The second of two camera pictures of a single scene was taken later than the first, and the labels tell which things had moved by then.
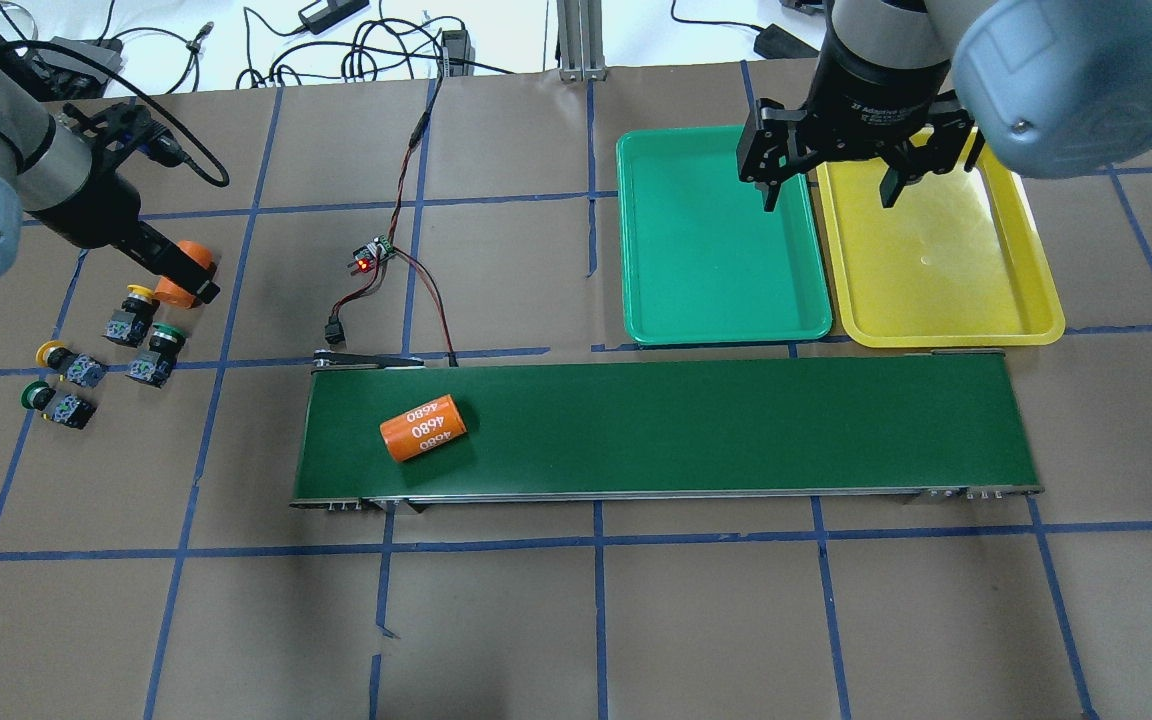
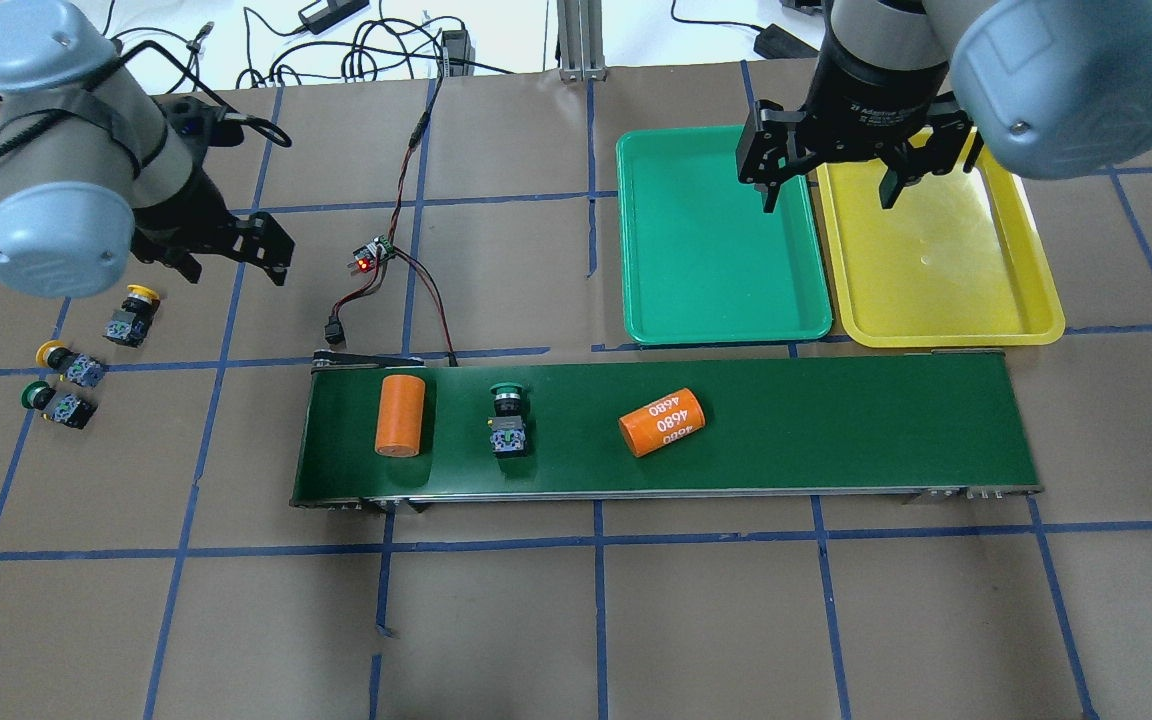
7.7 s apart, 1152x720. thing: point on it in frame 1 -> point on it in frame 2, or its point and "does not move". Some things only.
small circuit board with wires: x=370 y=258 does not move
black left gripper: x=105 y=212 -> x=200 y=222
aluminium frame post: x=580 y=30 does not move
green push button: x=57 y=405 does not move
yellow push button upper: x=130 y=326 does not move
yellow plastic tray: x=956 y=261 does not move
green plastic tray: x=703 y=260 does not move
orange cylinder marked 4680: x=414 y=432 -> x=662 y=422
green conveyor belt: x=916 y=429 does not move
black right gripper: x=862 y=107 does not move
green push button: x=155 y=365 -> x=507 y=432
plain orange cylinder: x=168 y=291 -> x=400 y=415
